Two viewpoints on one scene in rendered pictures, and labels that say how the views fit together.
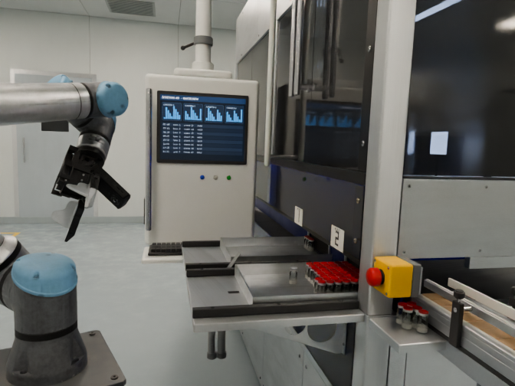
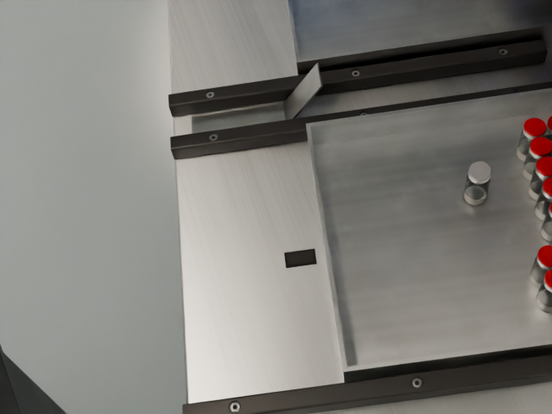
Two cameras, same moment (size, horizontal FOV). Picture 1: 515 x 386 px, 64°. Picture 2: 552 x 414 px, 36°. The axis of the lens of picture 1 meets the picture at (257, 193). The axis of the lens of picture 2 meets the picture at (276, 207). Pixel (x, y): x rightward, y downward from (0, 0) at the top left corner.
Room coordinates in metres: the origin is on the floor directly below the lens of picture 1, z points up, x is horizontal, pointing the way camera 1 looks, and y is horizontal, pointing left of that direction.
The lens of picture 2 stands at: (0.68, -0.04, 1.59)
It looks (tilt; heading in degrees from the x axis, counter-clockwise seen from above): 59 degrees down; 16
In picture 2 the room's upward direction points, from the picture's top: 11 degrees counter-clockwise
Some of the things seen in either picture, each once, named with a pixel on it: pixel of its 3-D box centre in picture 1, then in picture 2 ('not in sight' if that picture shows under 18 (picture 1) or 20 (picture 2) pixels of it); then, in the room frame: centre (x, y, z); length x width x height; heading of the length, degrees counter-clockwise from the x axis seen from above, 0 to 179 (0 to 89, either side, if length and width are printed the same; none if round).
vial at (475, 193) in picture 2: (293, 276); (477, 184); (1.12, -0.11, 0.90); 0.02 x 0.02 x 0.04
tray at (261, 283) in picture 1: (303, 282); (506, 220); (1.09, -0.14, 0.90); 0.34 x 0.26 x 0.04; 103
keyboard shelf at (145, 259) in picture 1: (196, 251); not in sight; (1.75, 0.26, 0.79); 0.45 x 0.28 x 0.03; 102
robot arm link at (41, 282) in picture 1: (44, 289); not in sight; (0.82, 0.43, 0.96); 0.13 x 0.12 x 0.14; 56
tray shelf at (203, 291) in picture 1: (264, 273); (397, 105); (1.24, -0.03, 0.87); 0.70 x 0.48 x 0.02; 13
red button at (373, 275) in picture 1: (375, 276); not in sight; (0.86, -0.26, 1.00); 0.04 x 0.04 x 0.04; 13
